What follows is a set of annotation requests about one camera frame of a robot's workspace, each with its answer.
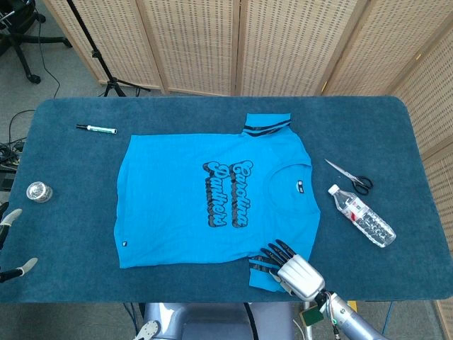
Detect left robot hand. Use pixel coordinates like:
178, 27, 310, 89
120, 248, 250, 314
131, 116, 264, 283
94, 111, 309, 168
0, 201, 39, 283

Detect blue printed t-shirt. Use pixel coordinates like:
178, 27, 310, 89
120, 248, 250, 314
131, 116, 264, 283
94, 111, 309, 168
113, 112, 322, 293

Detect tangled black floor cables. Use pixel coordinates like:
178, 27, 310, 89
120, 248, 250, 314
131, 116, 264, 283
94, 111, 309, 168
0, 109, 36, 192

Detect green circuit board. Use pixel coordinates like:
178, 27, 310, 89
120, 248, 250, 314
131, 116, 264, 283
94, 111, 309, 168
300, 307, 325, 327

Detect black-handled steel scissors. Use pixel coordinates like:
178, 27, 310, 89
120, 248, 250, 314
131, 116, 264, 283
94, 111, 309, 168
324, 158, 374, 196

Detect woven wooden folding screen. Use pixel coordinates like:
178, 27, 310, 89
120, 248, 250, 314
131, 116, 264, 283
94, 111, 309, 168
42, 0, 453, 334

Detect dark teal table cloth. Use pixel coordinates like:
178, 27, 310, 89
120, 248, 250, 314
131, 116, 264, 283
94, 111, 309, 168
0, 95, 449, 305

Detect green and white marker pen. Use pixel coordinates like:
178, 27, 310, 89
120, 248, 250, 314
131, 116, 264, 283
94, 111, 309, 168
76, 123, 118, 135

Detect black office chair base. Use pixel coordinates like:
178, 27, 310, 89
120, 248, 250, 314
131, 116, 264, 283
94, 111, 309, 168
0, 0, 74, 85

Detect clear plastic water bottle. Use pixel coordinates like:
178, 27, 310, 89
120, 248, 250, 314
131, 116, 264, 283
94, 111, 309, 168
327, 183, 397, 249

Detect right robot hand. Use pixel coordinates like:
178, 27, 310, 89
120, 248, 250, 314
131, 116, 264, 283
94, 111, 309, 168
260, 239, 326, 301

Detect black tripod stand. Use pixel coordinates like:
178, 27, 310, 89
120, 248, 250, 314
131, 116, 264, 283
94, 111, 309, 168
67, 0, 151, 97

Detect grey robot torso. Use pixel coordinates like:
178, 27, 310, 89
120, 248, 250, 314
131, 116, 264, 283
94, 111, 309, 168
132, 302, 312, 340

